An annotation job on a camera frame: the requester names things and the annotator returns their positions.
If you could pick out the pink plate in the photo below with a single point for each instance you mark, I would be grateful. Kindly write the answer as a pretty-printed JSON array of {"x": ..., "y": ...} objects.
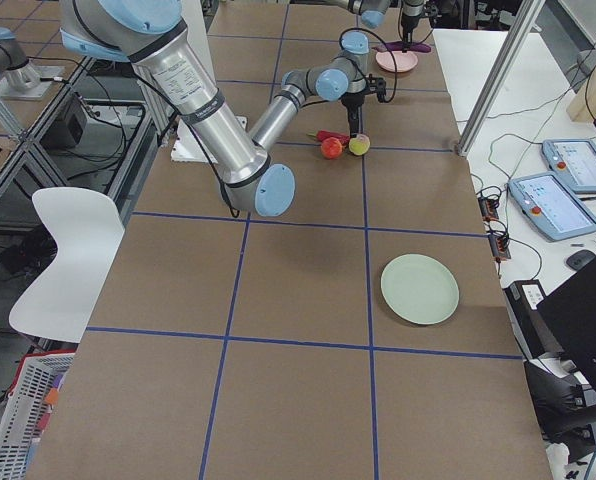
[{"x": 396, "y": 61}]

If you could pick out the far blue teach pendant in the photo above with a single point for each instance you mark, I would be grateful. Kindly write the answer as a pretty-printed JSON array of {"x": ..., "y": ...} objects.
[{"x": 574, "y": 162}]

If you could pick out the black power box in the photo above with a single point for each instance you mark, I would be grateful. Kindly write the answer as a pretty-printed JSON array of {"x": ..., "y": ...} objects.
[{"x": 530, "y": 330}]

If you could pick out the brown table mat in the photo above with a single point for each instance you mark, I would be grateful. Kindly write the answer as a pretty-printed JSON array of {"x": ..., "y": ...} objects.
[{"x": 255, "y": 348}]

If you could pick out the black computer mouse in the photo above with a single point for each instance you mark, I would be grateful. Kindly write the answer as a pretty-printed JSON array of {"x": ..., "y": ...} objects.
[{"x": 579, "y": 259}]

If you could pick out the near blue teach pendant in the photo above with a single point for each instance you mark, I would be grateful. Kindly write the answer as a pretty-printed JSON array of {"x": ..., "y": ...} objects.
[{"x": 552, "y": 207}]

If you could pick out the green pink peach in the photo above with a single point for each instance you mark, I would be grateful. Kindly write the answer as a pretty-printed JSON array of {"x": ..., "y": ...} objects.
[{"x": 359, "y": 144}]

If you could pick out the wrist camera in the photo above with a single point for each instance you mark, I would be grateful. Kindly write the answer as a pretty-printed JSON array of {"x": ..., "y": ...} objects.
[{"x": 378, "y": 87}]

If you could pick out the white chair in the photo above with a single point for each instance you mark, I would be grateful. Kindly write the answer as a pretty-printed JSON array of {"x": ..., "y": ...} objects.
[{"x": 87, "y": 229}]

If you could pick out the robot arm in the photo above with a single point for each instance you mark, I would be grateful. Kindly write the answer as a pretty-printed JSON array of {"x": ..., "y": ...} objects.
[
  {"x": 153, "y": 35},
  {"x": 372, "y": 12}
]

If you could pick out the black monitor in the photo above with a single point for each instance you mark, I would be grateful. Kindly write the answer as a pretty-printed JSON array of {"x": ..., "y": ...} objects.
[{"x": 570, "y": 314}]

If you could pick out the blue teach pendant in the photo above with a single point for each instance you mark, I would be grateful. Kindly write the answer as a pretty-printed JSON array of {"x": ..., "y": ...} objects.
[
  {"x": 552, "y": 207},
  {"x": 574, "y": 162}
]

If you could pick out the purple eggplant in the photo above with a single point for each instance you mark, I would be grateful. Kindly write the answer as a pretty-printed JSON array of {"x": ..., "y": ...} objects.
[{"x": 400, "y": 46}]

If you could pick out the green plate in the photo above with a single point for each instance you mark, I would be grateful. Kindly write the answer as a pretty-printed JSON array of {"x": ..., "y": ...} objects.
[{"x": 419, "y": 289}]

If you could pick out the red white plastic basket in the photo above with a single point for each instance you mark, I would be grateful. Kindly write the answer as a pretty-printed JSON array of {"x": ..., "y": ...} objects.
[{"x": 28, "y": 407}]

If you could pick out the aluminium frame post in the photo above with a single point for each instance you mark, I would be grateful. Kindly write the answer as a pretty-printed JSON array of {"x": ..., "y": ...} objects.
[{"x": 515, "y": 38}]

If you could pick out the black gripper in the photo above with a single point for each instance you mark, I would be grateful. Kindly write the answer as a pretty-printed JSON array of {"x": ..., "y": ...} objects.
[
  {"x": 407, "y": 21},
  {"x": 352, "y": 103}
]

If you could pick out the red chili pepper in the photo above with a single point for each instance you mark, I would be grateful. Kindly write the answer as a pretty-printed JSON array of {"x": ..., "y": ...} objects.
[{"x": 323, "y": 135}]

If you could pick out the red pomegranate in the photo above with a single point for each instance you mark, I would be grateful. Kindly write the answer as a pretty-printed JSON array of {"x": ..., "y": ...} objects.
[{"x": 331, "y": 148}]

